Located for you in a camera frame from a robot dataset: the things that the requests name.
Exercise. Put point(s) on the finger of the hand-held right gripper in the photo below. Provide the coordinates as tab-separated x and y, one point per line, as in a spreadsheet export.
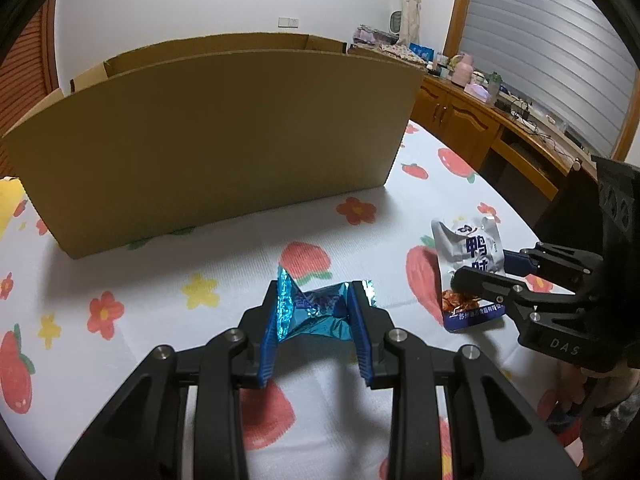
490	285
555	262

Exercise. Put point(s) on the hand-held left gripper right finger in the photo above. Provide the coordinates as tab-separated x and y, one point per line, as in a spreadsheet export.
361	335

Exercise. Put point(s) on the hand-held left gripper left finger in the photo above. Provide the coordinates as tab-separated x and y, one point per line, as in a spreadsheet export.
270	335

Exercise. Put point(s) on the white blue snack packet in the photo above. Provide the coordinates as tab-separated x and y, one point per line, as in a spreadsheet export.
470	250

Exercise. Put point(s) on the blue foil snack packet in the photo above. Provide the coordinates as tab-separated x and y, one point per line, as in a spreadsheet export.
320	317

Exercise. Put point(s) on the brown cardboard box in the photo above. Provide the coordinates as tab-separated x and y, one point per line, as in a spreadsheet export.
225	150

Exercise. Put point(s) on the person's right forearm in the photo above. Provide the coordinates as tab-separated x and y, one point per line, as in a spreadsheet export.
612	435

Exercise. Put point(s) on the person's right hand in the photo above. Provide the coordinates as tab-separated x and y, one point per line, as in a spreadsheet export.
572	385

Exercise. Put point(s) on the dark brown chair back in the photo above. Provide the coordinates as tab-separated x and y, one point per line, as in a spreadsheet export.
570	210

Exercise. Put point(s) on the white flower print bedsheet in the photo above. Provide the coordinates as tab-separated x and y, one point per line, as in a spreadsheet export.
165	280

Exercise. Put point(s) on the wooden cabinet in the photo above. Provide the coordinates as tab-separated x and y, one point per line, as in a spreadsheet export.
460	115

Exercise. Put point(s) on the green lid bottle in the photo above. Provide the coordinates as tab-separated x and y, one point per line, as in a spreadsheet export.
493	89

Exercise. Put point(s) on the pale pink box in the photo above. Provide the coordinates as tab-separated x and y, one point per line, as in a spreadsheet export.
475	91

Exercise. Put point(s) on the pink bottle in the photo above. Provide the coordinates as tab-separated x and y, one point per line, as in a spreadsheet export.
462	71

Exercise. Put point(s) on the grey window blind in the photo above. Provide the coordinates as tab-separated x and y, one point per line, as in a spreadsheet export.
545	45

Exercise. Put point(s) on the small desk fan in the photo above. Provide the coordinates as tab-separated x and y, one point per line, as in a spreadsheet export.
395	22

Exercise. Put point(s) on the yellow plush toy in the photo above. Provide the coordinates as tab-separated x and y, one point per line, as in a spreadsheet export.
7	200

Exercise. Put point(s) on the beige curtain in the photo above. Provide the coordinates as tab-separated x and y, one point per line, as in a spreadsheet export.
412	0

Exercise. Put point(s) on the brown slatted wardrobe door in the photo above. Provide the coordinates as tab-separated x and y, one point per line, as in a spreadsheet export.
25	85

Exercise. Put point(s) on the white wall switch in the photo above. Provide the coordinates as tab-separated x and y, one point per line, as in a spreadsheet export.
288	22

